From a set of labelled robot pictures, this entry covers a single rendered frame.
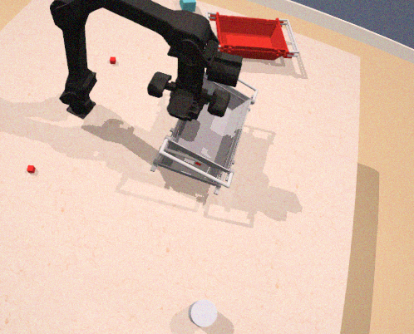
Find small teal block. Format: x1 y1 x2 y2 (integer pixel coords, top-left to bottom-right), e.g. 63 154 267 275
180 0 197 12

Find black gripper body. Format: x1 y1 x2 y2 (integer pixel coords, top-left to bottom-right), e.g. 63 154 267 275
147 71 231 117

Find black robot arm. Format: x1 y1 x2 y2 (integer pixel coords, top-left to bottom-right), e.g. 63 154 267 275
50 0 243 121

